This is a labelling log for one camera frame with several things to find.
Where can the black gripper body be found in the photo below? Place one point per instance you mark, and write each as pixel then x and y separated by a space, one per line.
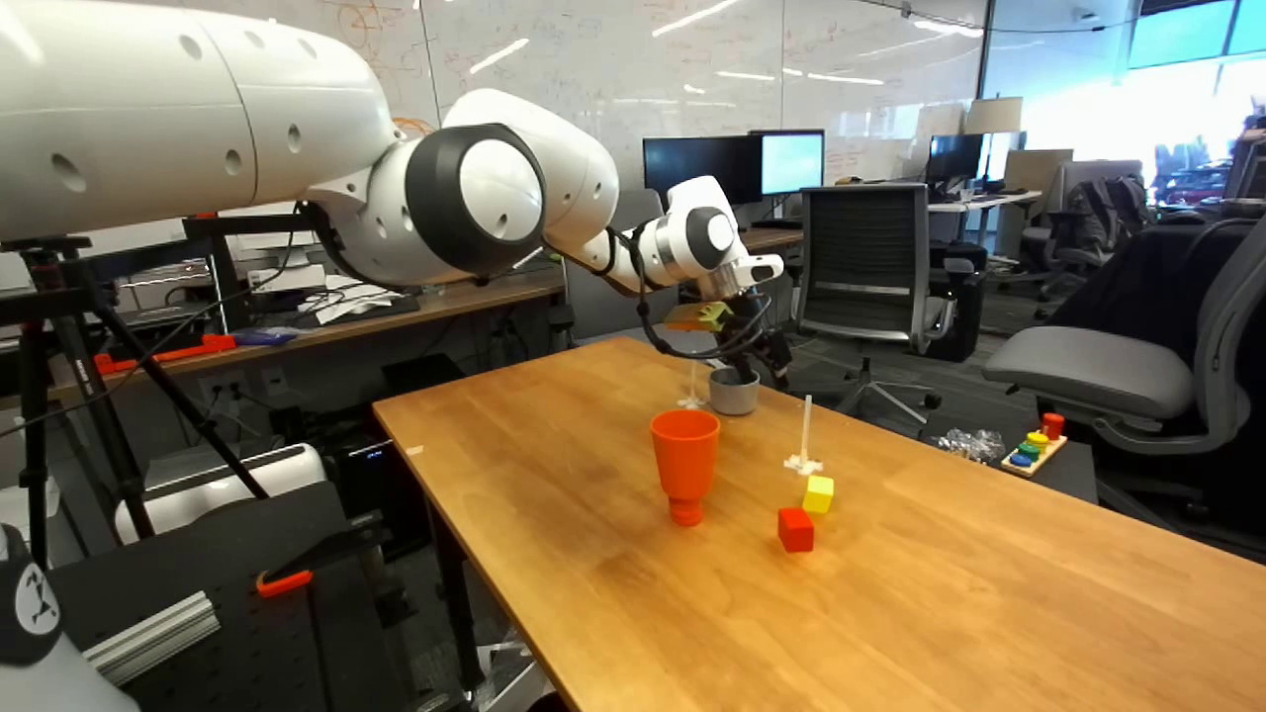
pixel 765 317

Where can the gray measuring cup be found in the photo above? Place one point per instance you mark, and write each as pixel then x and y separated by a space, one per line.
pixel 733 396

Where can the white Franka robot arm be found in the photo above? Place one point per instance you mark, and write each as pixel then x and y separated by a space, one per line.
pixel 200 119

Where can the orange plastic cup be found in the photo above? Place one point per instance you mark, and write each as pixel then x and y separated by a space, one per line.
pixel 687 457

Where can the black mesh office chair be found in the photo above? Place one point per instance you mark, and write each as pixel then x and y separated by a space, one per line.
pixel 863 264

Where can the yellow block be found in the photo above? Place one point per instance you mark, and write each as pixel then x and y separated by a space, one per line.
pixel 821 497

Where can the lit computer monitor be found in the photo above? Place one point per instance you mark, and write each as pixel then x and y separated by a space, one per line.
pixel 794 165

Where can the red block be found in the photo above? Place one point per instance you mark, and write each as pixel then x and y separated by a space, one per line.
pixel 795 528

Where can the dark computer monitor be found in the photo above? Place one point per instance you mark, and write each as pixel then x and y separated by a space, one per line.
pixel 699 157

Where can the clear plastic bag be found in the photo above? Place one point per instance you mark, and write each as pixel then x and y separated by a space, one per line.
pixel 970 443

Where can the dark background monitor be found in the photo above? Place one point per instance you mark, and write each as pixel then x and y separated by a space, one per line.
pixel 952 159

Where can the wooden background desk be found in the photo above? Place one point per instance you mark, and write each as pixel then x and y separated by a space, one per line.
pixel 981 202

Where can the colourful stacking toy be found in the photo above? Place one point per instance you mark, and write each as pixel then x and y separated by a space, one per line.
pixel 1034 449

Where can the beige lamp shade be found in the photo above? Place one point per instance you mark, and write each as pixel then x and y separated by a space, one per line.
pixel 995 116

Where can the long wooden desk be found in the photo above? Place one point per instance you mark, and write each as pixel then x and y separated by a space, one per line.
pixel 436 306

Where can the silver monitor back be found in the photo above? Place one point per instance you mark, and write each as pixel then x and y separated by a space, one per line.
pixel 1038 172

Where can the dark background office chair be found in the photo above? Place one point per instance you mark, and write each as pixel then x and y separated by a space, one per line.
pixel 1101 213

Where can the white paper pile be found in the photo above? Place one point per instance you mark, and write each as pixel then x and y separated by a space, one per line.
pixel 337 302

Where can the white foam roll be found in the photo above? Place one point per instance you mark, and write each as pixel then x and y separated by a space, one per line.
pixel 221 489

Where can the red orange bar clamp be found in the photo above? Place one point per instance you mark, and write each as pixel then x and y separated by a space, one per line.
pixel 162 355

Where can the black cart platform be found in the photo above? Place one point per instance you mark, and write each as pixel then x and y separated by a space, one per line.
pixel 200 555

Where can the gray metal tube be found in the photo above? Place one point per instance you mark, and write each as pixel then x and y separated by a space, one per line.
pixel 153 637

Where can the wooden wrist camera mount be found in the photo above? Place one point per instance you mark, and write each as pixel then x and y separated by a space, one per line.
pixel 712 317

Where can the black camera tripod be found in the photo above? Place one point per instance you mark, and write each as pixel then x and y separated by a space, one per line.
pixel 35 422

